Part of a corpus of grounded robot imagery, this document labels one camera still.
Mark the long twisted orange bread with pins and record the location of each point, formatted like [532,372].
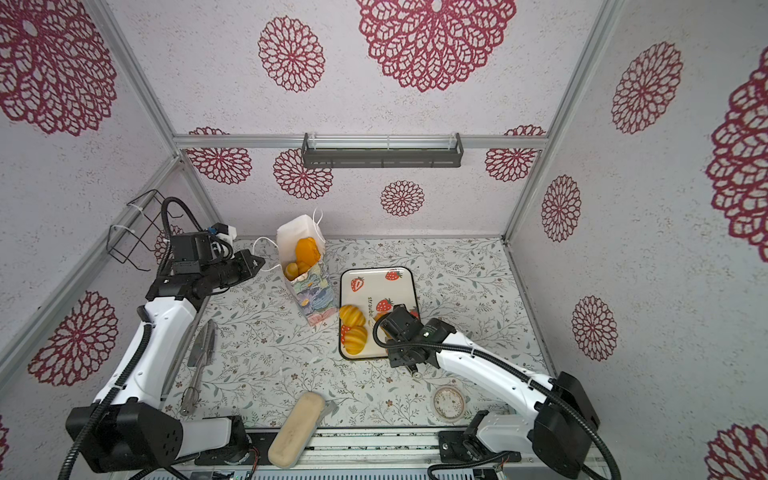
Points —
[307,252]

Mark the beige long baguette loaf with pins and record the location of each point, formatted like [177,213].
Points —
[298,428]

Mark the black wall shelf rack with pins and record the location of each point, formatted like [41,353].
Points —
[389,153]

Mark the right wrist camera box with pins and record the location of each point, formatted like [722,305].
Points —
[400,324]

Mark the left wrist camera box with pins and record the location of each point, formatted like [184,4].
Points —
[194,252]

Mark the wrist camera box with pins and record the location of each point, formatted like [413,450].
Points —
[400,324]
[194,252]

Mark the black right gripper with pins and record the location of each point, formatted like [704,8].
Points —
[395,360]

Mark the round tape roll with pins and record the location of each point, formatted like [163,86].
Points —
[448,404]

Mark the white strawberry serving tray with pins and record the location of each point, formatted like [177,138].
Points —
[375,290]

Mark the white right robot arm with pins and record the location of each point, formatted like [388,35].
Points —
[552,418]

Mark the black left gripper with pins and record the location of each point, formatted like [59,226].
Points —
[243,257]

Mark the black wire wall basket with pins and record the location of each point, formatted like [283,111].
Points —
[141,231]

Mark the floral paper gift bag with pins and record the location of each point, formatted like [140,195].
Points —
[313,291]

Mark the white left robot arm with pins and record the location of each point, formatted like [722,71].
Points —
[124,428]

